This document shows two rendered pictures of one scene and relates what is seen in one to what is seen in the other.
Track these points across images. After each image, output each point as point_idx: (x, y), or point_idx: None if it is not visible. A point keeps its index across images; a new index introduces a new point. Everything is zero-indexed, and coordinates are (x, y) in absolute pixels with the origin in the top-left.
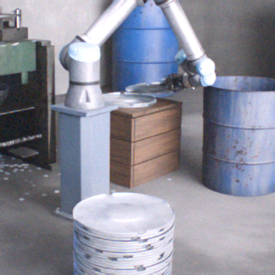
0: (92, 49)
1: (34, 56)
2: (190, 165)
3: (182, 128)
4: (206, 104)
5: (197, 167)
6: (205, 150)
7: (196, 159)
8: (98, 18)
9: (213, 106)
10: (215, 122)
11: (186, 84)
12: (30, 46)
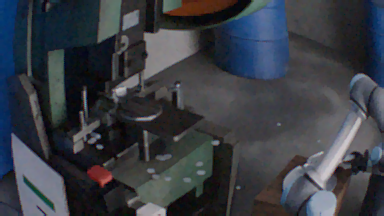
0: (332, 207)
1: (210, 159)
2: (342, 212)
3: (321, 148)
4: (377, 184)
5: (347, 214)
6: (365, 215)
7: (344, 201)
8: (331, 149)
9: (383, 188)
10: (381, 200)
11: (368, 172)
12: (207, 148)
